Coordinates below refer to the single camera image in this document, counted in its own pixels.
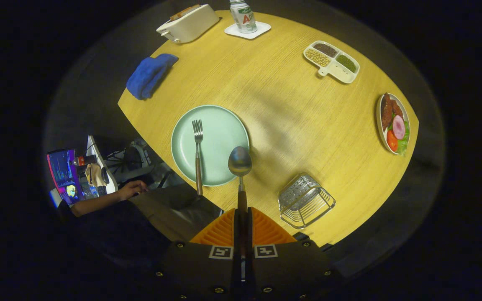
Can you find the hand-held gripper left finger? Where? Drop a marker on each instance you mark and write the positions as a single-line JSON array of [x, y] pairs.
[[199, 267]]

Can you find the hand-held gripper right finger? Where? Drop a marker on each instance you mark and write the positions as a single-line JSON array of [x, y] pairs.
[[291, 267]]

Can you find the person's khaki garment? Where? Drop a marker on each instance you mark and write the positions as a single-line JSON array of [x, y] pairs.
[[174, 209]]

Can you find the person's dark garment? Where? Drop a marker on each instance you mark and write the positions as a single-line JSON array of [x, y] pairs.
[[115, 238]]

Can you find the pale green plate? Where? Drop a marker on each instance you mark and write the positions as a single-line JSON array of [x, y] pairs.
[[220, 138]]

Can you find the beige object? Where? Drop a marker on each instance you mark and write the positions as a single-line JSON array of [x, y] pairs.
[[93, 174]]

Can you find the white side desk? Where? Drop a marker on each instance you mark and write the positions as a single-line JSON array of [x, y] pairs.
[[94, 152]]

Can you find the glowing computer monitor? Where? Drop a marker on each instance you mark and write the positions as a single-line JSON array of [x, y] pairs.
[[63, 171]]

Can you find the plate of meat and salad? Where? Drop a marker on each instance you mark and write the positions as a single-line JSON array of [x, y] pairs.
[[391, 121]]

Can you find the blue folded cloth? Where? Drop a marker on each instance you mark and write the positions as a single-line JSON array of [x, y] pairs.
[[147, 75]]

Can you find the white divided bean dish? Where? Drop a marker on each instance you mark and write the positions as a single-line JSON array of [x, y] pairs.
[[337, 73]]

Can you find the white toaster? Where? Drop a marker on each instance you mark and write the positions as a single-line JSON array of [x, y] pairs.
[[191, 27]]

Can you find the small drink bottle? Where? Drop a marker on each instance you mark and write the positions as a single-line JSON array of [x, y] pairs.
[[243, 19]]

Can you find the toast slice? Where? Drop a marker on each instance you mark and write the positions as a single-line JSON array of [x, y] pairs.
[[184, 11]]

